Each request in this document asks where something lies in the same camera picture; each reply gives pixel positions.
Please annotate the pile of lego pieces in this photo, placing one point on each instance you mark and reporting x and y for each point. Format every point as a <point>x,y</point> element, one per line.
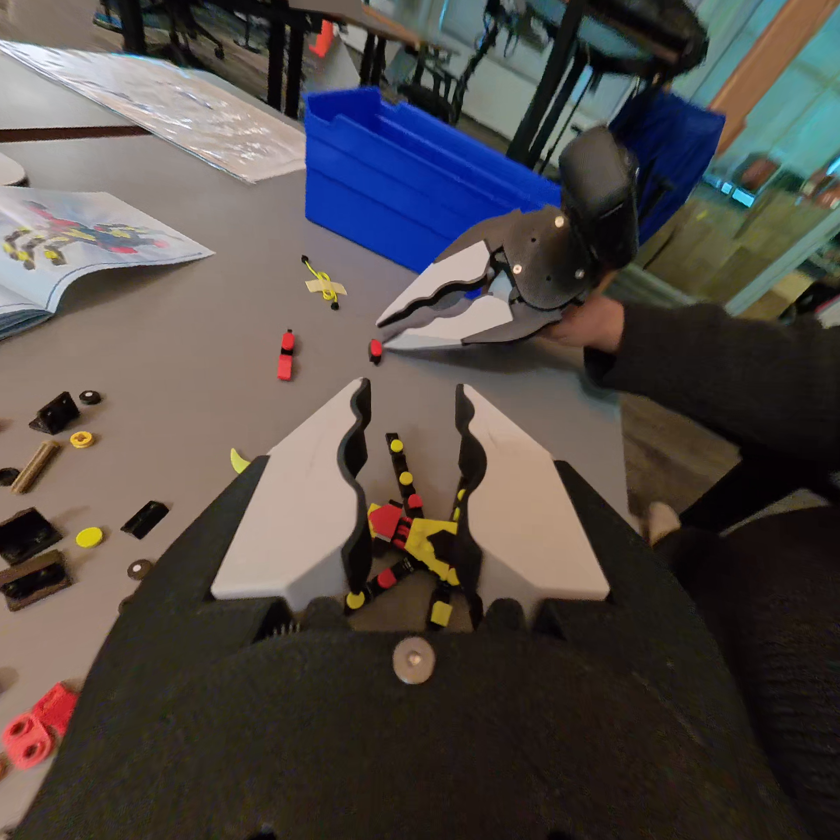
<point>29,535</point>

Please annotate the black round lego stud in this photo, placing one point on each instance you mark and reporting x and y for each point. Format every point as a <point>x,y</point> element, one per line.
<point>8,476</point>

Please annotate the yellow round lego stud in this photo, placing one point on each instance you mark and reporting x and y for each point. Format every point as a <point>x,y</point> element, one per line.
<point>83,439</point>

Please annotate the lime lego claw piece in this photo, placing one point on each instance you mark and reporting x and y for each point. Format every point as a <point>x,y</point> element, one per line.
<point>239,463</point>

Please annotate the blue plastic bin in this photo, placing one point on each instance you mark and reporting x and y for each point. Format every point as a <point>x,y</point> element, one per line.
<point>407,184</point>

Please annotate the person's right hand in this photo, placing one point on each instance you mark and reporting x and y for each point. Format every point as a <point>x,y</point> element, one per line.
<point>590,325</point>

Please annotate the person's right forearm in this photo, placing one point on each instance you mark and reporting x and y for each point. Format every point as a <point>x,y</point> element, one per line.
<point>722,380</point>

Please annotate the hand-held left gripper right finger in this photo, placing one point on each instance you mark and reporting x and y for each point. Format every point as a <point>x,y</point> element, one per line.
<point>535,525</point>

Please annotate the printed paper sheets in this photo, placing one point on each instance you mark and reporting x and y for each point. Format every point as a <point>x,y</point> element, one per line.
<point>164,105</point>

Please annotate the small black red lego assembly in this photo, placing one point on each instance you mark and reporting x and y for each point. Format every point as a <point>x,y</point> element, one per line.
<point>375,348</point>

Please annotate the small black lego plate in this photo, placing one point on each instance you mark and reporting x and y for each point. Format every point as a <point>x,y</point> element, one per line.
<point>145,520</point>

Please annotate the black lego bracket with pin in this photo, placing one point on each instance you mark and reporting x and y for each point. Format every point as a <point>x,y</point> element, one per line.
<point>56,413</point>

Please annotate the tan lego axle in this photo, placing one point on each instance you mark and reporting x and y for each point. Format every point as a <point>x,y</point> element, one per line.
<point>36,466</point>

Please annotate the lego instruction booklet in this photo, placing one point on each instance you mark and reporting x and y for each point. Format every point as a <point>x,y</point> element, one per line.
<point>98,256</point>

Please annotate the black yellow lego scorpion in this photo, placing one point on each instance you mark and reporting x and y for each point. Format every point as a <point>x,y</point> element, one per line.
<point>426,535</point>

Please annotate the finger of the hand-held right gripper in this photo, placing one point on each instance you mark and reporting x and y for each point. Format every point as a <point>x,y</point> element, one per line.
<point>466,325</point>
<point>446,275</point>

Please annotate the yellow round lego tile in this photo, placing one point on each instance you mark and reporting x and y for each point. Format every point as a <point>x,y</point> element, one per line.
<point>89,537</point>

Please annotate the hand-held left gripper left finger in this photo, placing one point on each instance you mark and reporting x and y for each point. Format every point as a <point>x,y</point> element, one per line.
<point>289,525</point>

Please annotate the red black lego claw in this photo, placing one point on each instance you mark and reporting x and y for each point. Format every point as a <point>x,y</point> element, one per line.
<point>285,367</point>

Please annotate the orange traffic cone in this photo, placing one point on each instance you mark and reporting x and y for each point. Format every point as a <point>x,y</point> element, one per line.
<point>321,39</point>

